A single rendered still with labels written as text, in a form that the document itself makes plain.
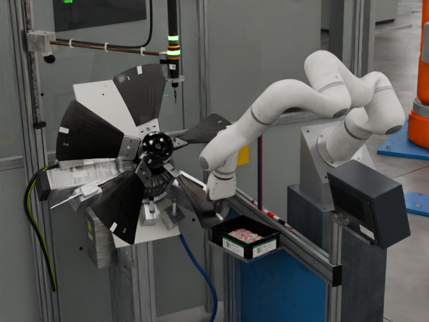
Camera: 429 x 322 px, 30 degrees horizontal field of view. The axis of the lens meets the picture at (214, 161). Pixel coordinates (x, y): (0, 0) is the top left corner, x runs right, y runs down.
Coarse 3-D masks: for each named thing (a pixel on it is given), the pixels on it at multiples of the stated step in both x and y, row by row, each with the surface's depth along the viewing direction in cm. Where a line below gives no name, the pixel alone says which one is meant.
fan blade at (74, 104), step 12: (72, 108) 286; (84, 108) 287; (72, 120) 286; (84, 120) 287; (96, 120) 288; (60, 132) 286; (72, 132) 287; (84, 132) 288; (96, 132) 288; (108, 132) 289; (120, 132) 290; (60, 144) 287; (72, 144) 288; (84, 144) 289; (96, 144) 290; (108, 144) 291; (120, 144) 291; (60, 156) 288; (72, 156) 289; (84, 156) 291; (96, 156) 292; (108, 156) 293
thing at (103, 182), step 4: (132, 168) 298; (120, 172) 296; (124, 172) 296; (112, 176) 294; (116, 176) 294; (104, 180) 292; (108, 180) 293; (112, 180) 294; (96, 184) 291; (100, 184) 291; (104, 184) 292; (80, 192) 288; (72, 196) 286; (76, 196) 287; (68, 200) 286
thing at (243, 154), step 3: (246, 147) 338; (240, 150) 337; (243, 150) 337; (246, 150) 338; (240, 153) 337; (243, 153) 338; (246, 153) 339; (240, 156) 338; (243, 156) 338; (246, 156) 339; (240, 159) 338; (243, 159) 339; (246, 159) 339; (237, 162) 338; (240, 162) 339; (243, 162) 339; (246, 162) 340
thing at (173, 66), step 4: (172, 60) 286; (176, 60) 287; (172, 64) 287; (176, 64) 287; (172, 68) 287; (176, 68) 288; (172, 72) 288; (176, 72) 288; (172, 76) 289; (176, 76) 289; (172, 84) 290; (176, 84) 290
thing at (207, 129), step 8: (208, 120) 314; (216, 120) 313; (224, 120) 314; (192, 128) 309; (200, 128) 308; (208, 128) 308; (216, 128) 308; (224, 128) 308; (176, 136) 304; (184, 136) 303; (192, 136) 302; (200, 136) 302; (208, 136) 302
